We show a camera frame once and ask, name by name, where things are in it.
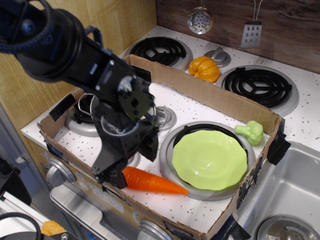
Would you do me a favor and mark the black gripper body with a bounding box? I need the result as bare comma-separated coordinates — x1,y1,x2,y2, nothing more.
90,102,160,185

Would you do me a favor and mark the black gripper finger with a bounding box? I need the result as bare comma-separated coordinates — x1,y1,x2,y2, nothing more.
107,167,128,189
138,130,159,162

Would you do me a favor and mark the orange toy carrot green top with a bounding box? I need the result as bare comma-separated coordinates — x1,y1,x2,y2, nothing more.
122,166,189,196

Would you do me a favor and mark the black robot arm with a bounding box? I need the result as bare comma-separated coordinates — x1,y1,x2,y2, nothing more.
0,0,159,189

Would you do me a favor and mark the light green plastic plate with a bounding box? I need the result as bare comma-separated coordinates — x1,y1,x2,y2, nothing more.
172,130,248,191

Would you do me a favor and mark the silver front stove knob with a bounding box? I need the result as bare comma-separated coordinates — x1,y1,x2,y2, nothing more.
127,152,141,168

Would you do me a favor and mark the silver stove knob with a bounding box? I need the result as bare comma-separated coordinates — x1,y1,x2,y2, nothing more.
127,152,141,168
155,106,177,132
204,47,231,68

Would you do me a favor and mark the stainless steel pot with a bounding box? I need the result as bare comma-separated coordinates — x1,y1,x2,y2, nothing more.
75,93,169,129

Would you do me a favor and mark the silver middle stove knob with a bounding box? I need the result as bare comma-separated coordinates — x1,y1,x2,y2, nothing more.
155,106,177,132

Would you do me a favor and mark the front left black burner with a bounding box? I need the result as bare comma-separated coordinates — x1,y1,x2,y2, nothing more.
65,93,99,137

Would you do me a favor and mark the black burner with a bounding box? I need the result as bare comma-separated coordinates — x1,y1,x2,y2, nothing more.
124,36,193,72
65,93,99,137
216,65,300,117

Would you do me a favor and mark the brown cardboard fence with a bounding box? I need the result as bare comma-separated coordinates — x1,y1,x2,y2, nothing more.
37,53,291,240

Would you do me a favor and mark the silver oven knob left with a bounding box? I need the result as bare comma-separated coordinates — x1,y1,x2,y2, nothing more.
45,158,76,188

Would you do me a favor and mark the silver oven knob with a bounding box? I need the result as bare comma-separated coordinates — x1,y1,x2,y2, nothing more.
45,158,76,188
137,219,172,240

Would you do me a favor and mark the silver oven knob right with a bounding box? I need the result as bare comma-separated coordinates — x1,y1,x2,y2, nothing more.
137,219,172,240

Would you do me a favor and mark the back left black burner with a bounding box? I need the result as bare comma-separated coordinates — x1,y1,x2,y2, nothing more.
124,36,193,72

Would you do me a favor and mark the orange cloth piece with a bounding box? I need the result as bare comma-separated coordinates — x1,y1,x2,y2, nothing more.
40,220,65,236

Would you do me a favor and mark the orange toy pumpkin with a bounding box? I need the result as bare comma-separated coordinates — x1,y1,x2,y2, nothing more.
188,56,221,83

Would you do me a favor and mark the green toy broccoli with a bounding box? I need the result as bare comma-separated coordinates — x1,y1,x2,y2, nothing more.
234,120,264,146

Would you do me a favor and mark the silver back stove knob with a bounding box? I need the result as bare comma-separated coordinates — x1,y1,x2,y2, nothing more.
204,47,231,68

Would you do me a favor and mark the hanging metal strainer ladle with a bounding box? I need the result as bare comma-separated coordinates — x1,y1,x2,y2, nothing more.
187,0,214,35

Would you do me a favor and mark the back right black burner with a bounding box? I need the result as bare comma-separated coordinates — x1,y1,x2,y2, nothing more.
216,65,300,117

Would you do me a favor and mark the silver metal sink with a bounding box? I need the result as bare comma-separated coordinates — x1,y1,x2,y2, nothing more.
237,142,320,240

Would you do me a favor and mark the hanging metal slotted spatula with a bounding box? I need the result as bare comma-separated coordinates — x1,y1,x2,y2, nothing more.
240,0,263,49

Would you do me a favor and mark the silver oven door handle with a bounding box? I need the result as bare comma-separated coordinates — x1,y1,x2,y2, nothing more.
50,185,137,240

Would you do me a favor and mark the front right burner ring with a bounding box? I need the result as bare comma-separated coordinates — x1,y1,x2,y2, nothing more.
158,121,256,202

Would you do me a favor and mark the black cable bottom left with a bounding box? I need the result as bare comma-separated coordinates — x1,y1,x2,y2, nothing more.
0,211,42,240

